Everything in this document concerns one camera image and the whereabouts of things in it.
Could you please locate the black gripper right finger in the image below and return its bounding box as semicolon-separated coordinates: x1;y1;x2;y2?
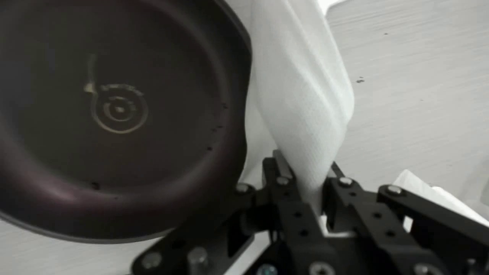
322;163;489;275

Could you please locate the black frying pan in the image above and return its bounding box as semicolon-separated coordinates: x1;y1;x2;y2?
0;0;252;242

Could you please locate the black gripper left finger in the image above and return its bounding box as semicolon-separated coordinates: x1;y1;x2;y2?
238;157;336;275

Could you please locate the white and blue towel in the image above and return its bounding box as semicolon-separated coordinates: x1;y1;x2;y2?
224;0;354;206

